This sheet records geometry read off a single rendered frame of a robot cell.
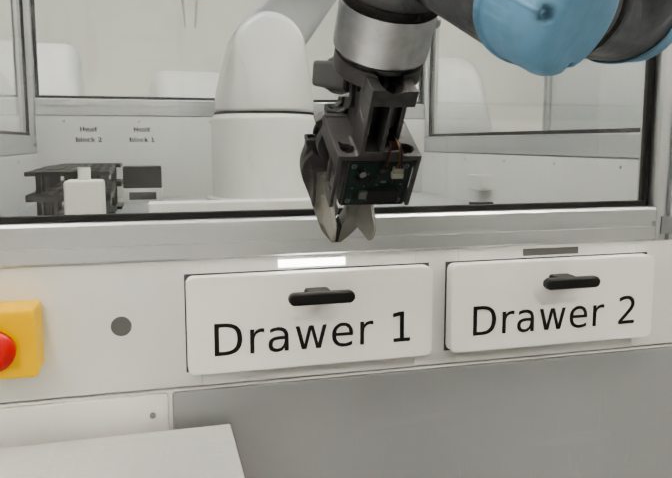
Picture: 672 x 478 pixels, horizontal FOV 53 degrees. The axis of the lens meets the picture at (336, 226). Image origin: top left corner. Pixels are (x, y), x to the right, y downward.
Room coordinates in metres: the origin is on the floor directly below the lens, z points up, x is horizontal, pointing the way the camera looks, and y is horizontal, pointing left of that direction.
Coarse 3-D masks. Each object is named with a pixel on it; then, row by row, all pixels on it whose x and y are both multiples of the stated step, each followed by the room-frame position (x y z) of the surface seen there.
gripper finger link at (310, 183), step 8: (304, 136) 0.61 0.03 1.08; (312, 136) 0.61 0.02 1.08; (304, 144) 0.61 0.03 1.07; (312, 144) 0.60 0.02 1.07; (304, 152) 0.61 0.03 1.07; (312, 152) 0.60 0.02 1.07; (304, 160) 0.61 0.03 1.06; (312, 160) 0.61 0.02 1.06; (320, 160) 0.61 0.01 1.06; (304, 168) 0.61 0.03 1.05; (312, 168) 0.61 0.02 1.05; (320, 168) 0.61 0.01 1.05; (304, 176) 0.62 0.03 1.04; (312, 176) 0.62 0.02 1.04; (312, 184) 0.63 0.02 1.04; (312, 192) 0.63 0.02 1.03; (312, 200) 0.64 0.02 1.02
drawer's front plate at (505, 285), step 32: (608, 256) 0.87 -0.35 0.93; (640, 256) 0.88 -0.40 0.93; (448, 288) 0.82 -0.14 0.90; (480, 288) 0.82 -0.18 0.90; (512, 288) 0.83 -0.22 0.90; (544, 288) 0.84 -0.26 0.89; (576, 288) 0.85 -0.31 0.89; (608, 288) 0.86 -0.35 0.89; (640, 288) 0.88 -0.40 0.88; (448, 320) 0.82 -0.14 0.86; (480, 320) 0.82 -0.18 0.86; (512, 320) 0.83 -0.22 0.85; (576, 320) 0.85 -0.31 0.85; (608, 320) 0.86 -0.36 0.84; (640, 320) 0.88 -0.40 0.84
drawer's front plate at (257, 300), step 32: (192, 288) 0.73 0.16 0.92; (224, 288) 0.74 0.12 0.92; (256, 288) 0.75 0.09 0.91; (288, 288) 0.76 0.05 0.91; (352, 288) 0.78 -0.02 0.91; (384, 288) 0.79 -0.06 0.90; (416, 288) 0.80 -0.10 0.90; (192, 320) 0.73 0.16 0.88; (224, 320) 0.74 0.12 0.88; (256, 320) 0.75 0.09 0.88; (288, 320) 0.76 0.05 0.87; (320, 320) 0.77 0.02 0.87; (352, 320) 0.78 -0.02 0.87; (384, 320) 0.79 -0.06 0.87; (416, 320) 0.80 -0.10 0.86; (192, 352) 0.73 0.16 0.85; (256, 352) 0.75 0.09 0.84; (288, 352) 0.76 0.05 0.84; (320, 352) 0.77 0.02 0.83; (352, 352) 0.78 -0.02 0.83; (384, 352) 0.79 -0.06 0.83; (416, 352) 0.80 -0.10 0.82
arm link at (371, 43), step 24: (336, 24) 0.53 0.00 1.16; (360, 24) 0.50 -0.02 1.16; (384, 24) 0.49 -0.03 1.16; (408, 24) 0.49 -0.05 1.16; (432, 24) 0.51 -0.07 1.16; (336, 48) 0.53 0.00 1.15; (360, 48) 0.51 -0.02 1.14; (384, 48) 0.50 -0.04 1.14; (408, 48) 0.51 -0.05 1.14; (384, 72) 0.52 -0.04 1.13
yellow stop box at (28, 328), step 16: (0, 304) 0.68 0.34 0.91; (16, 304) 0.68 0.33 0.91; (32, 304) 0.68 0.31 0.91; (0, 320) 0.65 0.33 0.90; (16, 320) 0.66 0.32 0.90; (32, 320) 0.66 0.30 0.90; (16, 336) 0.66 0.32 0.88; (32, 336) 0.66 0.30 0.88; (16, 352) 0.66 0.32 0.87; (32, 352) 0.66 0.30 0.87; (16, 368) 0.66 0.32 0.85; (32, 368) 0.66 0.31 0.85
